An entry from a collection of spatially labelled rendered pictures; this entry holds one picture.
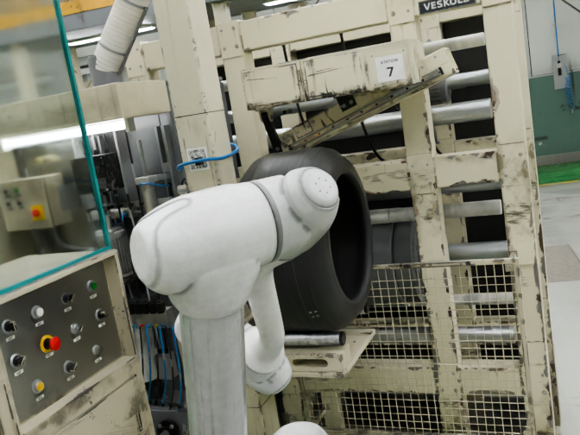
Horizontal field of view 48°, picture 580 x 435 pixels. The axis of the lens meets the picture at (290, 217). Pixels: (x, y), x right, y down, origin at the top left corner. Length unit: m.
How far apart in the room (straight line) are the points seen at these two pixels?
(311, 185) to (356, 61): 1.30
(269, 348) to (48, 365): 0.86
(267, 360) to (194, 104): 1.02
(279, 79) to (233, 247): 1.46
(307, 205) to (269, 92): 1.41
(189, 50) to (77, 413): 1.16
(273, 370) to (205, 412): 0.40
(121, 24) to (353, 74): 0.95
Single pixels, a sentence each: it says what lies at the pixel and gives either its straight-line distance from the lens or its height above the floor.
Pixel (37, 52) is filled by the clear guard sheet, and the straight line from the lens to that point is 2.14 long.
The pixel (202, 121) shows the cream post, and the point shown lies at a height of 1.63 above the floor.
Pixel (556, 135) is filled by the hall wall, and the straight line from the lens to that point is 11.41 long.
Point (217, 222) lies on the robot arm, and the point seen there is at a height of 1.50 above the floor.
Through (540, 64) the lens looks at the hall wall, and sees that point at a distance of 11.40.
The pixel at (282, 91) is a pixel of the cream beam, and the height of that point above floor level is 1.69.
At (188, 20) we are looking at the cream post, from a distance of 2.20.
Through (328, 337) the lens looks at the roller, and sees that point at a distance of 2.10.
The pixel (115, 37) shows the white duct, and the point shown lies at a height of 1.99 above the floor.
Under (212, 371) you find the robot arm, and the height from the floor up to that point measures 1.26.
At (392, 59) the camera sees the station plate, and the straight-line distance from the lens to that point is 2.21.
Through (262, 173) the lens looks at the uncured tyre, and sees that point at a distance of 2.02.
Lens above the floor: 1.65
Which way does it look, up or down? 10 degrees down
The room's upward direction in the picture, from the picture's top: 9 degrees counter-clockwise
